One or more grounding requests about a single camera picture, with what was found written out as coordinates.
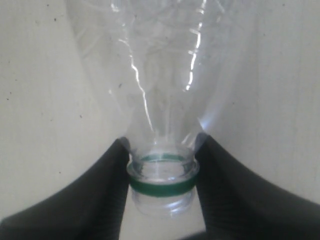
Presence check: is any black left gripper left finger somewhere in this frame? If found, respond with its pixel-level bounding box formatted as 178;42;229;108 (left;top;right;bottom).
0;138;130;240

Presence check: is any clear plastic water bottle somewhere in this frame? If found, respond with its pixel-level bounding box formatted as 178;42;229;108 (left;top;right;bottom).
65;0;259;216

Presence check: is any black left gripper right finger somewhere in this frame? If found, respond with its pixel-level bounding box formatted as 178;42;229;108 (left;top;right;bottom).
195;133;320;240

